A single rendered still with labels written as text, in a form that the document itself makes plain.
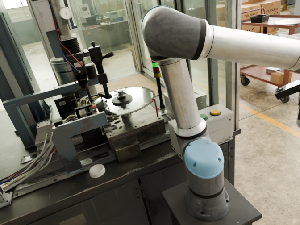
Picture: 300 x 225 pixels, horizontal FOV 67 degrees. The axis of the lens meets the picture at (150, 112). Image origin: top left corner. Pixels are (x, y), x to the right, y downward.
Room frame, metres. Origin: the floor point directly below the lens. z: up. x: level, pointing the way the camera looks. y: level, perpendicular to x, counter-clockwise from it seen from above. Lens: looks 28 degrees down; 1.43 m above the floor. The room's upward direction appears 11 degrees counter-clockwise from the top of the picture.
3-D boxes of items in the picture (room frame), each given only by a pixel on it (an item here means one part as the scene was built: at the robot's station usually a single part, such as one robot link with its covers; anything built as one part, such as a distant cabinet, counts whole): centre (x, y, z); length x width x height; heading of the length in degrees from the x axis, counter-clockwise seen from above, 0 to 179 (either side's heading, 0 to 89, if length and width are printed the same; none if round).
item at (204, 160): (0.55, -0.14, 0.91); 0.13 x 0.12 x 0.14; 178
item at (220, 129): (0.88, -0.22, 0.82); 0.28 x 0.11 x 0.15; 106
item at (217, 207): (0.55, -0.14, 0.80); 0.15 x 0.15 x 0.10
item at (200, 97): (1.15, -0.21, 0.82); 0.18 x 0.18 x 0.15; 16
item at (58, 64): (1.80, 0.52, 0.93); 0.31 x 0.31 x 0.36
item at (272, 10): (4.75, -2.15, 0.46); 1.26 x 0.86 x 0.92; 10
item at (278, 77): (2.77, -1.69, 0.50); 0.92 x 0.51 x 0.99; 15
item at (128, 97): (1.11, 0.13, 0.96); 0.11 x 0.11 x 0.03
